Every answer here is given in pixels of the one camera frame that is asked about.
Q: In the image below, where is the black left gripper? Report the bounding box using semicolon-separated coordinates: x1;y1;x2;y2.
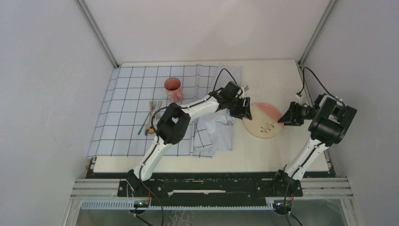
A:
227;97;252;121

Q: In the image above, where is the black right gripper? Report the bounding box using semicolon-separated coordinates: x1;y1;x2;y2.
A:
277;101;319;126

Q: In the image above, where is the cream pink branch plate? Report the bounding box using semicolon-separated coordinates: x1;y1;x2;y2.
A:
243;103;284;139

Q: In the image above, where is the pink patterned mug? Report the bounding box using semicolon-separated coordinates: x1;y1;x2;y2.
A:
164;78;183;103

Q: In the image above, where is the metal cutlery piece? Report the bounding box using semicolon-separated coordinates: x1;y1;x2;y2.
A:
148;100;162;134

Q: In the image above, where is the white checked tablecloth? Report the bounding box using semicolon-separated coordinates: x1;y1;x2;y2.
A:
87;64;243;158

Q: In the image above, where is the iridescent rainbow fork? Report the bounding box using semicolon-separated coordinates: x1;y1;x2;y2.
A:
138;101;153;135

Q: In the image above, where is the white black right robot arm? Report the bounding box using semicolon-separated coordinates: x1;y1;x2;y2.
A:
272;94;358;196

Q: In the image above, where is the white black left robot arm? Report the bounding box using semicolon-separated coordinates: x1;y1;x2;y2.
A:
126;81;252;196

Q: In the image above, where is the white slotted cable duct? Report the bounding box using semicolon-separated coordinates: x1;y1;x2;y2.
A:
80;199;277;211

